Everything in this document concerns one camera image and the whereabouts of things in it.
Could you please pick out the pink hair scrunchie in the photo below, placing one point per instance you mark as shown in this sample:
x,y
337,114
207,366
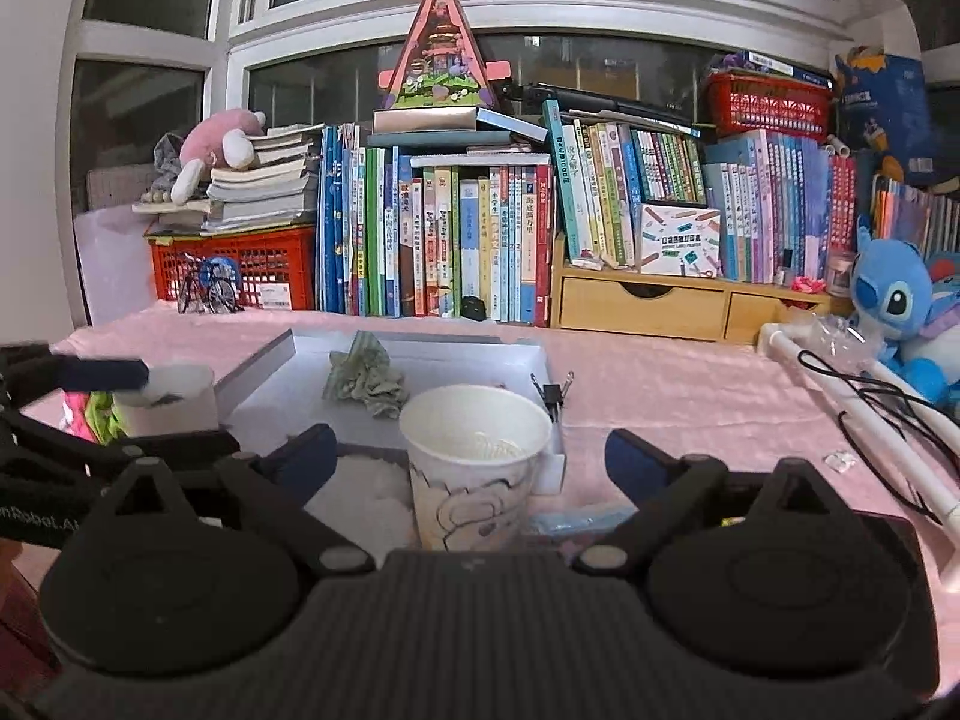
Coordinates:
x,y
806,285

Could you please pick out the clear plastic bag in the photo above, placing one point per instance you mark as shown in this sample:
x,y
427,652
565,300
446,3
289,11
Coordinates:
x,y
836,337

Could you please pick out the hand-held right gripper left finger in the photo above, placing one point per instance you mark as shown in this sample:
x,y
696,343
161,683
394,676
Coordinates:
x,y
304,459

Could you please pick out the red plastic crate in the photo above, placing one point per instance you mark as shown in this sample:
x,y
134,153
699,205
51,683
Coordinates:
x,y
262,255

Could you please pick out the blue white plush toy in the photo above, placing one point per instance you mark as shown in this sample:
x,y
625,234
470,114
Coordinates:
x,y
937,345

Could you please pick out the green crumpled cloth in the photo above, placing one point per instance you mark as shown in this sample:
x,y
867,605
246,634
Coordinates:
x,y
367,382

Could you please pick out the red patterned basket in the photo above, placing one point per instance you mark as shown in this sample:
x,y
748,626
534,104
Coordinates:
x,y
765,109

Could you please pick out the white window frame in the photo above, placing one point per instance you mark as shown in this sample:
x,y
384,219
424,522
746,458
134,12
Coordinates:
x,y
337,22

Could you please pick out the blue alien plush toy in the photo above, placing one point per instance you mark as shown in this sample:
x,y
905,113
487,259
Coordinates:
x,y
892,292

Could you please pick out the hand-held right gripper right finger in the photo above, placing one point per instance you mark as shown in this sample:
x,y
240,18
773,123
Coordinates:
x,y
637,465

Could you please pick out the white pencil print box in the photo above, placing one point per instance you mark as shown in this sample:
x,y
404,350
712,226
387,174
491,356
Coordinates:
x,y
679,240

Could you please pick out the wooden drawer organizer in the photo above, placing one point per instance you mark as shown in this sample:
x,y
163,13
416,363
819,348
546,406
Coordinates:
x,y
637,307

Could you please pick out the black binder clip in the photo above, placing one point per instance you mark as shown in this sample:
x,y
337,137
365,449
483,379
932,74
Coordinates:
x,y
553,395

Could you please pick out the pink plush toy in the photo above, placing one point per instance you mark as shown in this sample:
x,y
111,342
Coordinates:
x,y
217,142

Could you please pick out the stack of lying books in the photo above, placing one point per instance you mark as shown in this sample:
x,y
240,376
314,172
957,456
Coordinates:
x,y
262,187

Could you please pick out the grey flat box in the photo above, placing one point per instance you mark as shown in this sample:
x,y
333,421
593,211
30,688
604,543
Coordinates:
x,y
424,121

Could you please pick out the white tissue roll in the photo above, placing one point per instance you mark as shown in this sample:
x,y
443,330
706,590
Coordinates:
x,y
176,412

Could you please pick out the lying blue book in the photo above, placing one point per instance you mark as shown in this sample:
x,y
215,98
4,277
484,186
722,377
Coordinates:
x,y
517,124

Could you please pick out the pink green cloth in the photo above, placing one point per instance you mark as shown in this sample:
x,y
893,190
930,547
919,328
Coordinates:
x,y
97,416

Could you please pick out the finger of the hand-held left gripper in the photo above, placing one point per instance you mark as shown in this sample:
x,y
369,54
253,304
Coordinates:
x,y
101,373
150,446

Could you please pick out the pink checked tablecloth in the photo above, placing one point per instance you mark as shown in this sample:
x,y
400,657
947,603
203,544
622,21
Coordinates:
x,y
675,390

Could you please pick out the blue cartoon printed bag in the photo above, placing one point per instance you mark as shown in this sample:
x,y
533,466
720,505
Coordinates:
x,y
892,112

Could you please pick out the row of upright books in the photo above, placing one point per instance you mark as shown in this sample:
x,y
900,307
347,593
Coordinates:
x,y
615,180
780,202
435,240
915,217

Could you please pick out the white printed paper cup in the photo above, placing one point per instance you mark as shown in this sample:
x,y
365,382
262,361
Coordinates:
x,y
465,495

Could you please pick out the black flat case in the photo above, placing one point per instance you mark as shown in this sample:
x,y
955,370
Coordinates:
x,y
600,101

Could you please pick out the small black toy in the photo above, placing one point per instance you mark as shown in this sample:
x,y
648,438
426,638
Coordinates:
x,y
474,309

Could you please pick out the pink triangular house model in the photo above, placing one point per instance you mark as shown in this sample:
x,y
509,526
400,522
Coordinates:
x,y
442,52

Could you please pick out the miniature bicycle model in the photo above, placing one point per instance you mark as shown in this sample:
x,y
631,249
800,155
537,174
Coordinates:
x,y
221,291

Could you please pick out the white fluffy cloth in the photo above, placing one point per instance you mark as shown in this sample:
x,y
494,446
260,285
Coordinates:
x,y
367,495

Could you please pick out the grey plush toy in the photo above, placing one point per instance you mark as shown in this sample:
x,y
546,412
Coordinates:
x,y
169,157

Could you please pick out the small white wrapper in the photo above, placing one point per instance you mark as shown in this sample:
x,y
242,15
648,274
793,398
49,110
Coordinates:
x,y
840,462

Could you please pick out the white tube frame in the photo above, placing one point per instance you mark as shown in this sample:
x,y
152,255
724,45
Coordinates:
x,y
825,382

